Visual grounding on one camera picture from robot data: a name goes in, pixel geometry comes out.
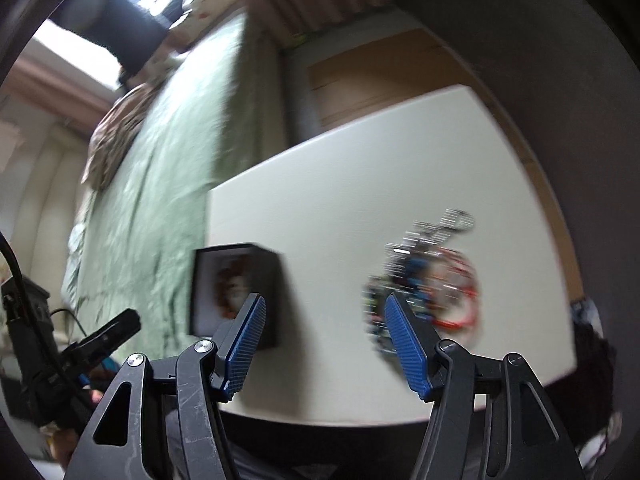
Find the pink left curtain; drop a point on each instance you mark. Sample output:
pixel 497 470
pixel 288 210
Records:
pixel 57 95

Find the person's left hand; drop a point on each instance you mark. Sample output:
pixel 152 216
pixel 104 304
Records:
pixel 62 444

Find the floral bedding pile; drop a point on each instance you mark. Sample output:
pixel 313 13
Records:
pixel 185 22

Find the green bed blanket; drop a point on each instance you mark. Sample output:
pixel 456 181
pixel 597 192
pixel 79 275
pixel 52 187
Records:
pixel 132 245

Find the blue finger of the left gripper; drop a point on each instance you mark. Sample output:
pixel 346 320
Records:
pixel 83 356

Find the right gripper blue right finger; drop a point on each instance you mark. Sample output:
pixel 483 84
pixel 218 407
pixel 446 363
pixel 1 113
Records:
pixel 416 344

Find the black square jewelry box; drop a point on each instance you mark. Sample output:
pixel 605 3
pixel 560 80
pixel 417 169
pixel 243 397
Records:
pixel 223 276

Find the person in black dress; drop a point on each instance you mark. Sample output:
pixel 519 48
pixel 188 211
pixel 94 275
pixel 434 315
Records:
pixel 128 32

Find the folded beige quilt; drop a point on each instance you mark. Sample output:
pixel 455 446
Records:
pixel 115 133

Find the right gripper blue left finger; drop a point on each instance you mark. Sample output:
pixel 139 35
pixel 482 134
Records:
pixel 236 343

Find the cream padded headboard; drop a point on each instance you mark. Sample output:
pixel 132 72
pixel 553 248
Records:
pixel 40 191

